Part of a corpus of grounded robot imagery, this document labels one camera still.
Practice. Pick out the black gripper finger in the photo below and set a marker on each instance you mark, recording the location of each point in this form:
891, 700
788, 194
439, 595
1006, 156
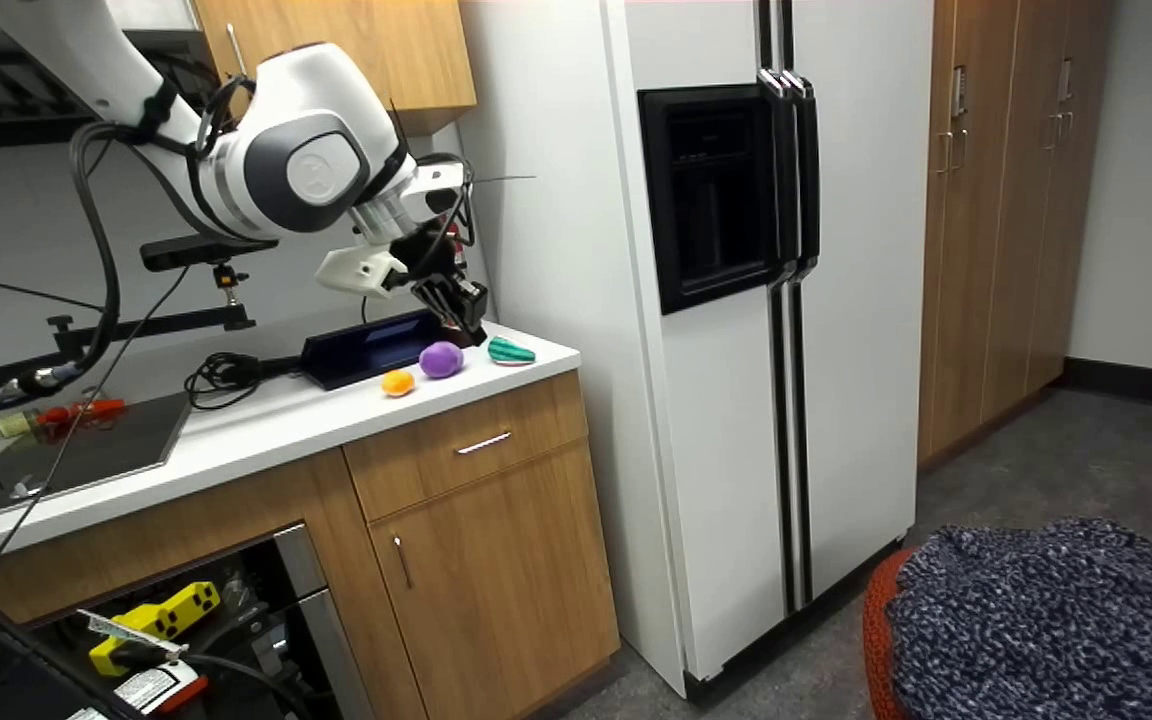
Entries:
474, 313
443, 303

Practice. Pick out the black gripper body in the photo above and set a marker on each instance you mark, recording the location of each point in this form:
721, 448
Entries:
435, 251

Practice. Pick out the wooden front white drawer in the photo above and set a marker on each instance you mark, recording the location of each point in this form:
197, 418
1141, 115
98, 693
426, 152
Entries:
469, 452

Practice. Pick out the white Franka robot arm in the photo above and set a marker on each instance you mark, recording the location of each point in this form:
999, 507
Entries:
310, 160

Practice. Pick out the wooden kitchen unit white counter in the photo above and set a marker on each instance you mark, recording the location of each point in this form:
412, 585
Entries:
203, 512

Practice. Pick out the teal toy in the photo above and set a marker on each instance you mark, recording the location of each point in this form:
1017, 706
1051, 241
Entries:
511, 348

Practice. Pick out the purple toy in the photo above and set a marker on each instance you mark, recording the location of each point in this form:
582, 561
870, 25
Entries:
443, 362

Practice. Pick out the dark blue box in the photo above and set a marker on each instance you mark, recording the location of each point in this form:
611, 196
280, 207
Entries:
363, 348

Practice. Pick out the yellow toy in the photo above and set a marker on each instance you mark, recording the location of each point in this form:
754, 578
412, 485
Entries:
398, 387

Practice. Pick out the wooden cabinet door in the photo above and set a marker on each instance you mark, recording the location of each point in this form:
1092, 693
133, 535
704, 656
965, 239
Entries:
499, 602

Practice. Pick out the white double door fridge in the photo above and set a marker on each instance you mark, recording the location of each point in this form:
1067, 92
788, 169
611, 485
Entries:
721, 465

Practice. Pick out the silver appliance panel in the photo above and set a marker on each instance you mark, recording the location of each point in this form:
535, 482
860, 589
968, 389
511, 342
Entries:
319, 612

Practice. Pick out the black flat board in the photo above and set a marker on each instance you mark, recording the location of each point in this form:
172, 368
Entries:
70, 460

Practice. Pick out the tall wooden cabinet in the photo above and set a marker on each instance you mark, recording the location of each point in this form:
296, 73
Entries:
989, 266

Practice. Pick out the orange office chair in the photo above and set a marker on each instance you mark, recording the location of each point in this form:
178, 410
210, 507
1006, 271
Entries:
881, 641

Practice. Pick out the blue knit sweater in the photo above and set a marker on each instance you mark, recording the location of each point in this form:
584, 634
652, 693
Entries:
1058, 624

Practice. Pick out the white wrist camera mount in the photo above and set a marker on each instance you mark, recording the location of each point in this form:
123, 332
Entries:
363, 271

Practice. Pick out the wooden wall cabinet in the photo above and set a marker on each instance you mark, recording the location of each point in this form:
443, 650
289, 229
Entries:
379, 47

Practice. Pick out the black stereo camera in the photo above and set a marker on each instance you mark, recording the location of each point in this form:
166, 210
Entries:
203, 254

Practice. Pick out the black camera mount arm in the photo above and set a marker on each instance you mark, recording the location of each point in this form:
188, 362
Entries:
149, 328

